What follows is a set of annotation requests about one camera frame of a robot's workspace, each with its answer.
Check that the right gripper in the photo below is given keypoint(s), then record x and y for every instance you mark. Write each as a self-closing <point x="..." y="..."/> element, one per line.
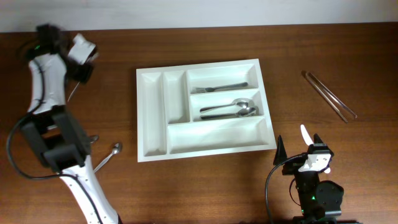
<point x="280" y="154"/>

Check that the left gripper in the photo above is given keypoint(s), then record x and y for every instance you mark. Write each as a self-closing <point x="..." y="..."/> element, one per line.
<point x="85" y="70"/>

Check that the steel fork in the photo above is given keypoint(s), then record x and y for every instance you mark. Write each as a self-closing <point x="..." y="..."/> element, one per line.
<point x="212" y="89"/>
<point x="73" y="92"/>

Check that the large steel spoon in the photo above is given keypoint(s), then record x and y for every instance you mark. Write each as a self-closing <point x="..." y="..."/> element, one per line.
<point x="245" y="112"/>
<point x="242" y="102"/>

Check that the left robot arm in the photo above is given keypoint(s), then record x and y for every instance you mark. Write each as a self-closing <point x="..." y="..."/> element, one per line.
<point x="54" y="135"/>

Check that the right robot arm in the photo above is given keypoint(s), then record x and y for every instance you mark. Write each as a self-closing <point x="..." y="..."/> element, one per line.
<point x="320" y="201"/>

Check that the white plastic knife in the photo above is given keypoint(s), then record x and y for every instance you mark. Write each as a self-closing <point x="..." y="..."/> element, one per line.
<point x="306" y="136"/>

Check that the long steel kitchen tongs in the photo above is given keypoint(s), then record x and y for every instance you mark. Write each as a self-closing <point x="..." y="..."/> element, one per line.
<point x="331" y="99"/>

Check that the small steel teaspoon left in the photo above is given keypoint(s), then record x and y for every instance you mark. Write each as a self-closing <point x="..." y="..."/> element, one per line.
<point x="93" y="138"/>

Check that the small steel teaspoon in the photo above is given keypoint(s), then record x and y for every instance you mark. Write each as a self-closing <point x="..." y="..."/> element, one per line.
<point x="117" y="148"/>
<point x="93" y="138"/>

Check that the small steel teaspoon right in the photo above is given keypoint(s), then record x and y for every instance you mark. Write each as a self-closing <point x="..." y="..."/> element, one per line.
<point x="117" y="148"/>

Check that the white plastic cutlery tray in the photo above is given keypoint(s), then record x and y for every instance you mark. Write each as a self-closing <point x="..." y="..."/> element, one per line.
<point x="168" y="113"/>

